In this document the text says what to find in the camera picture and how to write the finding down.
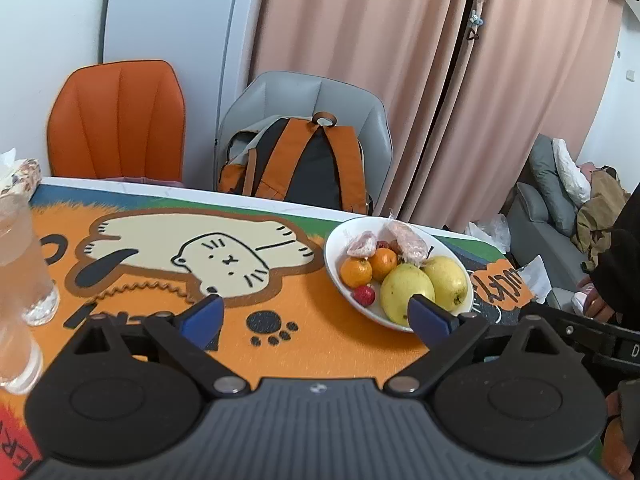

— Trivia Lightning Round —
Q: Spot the clear glass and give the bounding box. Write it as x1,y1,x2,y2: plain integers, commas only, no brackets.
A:
1,194,60,326
0,309,43,396

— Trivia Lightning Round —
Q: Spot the orange chair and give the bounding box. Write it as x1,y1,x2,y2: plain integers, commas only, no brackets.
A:
47,60,186,182

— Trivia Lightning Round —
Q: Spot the pink curtain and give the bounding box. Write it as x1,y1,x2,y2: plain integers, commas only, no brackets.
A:
252,0,625,231

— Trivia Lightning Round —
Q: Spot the white ceramic bowl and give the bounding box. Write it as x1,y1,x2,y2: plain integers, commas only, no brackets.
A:
323,217,465,333

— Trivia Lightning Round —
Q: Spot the orange mandarin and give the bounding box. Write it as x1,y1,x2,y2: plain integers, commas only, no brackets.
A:
369,247,398,283
340,257,373,289

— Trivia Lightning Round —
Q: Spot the white pillow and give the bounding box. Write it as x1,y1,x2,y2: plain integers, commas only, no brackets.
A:
552,138,591,207

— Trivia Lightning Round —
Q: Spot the grey sofa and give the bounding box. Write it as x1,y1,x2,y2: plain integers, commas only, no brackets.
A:
506,134,604,292

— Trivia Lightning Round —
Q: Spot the plastic pink food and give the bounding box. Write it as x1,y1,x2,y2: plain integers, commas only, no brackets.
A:
385,220,432,268

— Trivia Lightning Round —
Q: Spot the rear clear glass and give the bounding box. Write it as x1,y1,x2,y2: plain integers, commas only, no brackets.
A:
1,194,60,326

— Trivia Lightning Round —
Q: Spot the brown jacket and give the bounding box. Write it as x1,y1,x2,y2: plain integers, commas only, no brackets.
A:
572,166,630,270

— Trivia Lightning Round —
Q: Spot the tissue pack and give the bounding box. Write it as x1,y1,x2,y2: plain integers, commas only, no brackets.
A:
0,148,42,200

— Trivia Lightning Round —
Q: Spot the grey chair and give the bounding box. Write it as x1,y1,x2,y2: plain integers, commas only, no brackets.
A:
214,70,394,214

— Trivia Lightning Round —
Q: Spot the white refrigerator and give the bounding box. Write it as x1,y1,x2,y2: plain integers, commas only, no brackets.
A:
100,0,262,190

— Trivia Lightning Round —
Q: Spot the white plastic bag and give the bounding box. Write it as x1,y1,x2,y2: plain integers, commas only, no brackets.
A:
464,214,511,254

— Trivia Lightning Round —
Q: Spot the person's right hand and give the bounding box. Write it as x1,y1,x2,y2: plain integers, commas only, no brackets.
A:
581,286,640,480

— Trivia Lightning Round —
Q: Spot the front clear glass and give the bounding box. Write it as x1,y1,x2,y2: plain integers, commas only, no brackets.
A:
0,309,43,396

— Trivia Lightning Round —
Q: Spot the colourful cartoon table mat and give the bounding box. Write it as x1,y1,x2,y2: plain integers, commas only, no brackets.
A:
0,182,526,476

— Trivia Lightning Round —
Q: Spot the large yellow pear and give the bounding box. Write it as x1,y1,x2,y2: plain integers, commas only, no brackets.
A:
380,263,435,327

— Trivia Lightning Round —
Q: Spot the orange black backpack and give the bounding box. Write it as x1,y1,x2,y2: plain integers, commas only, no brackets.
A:
218,112,373,214

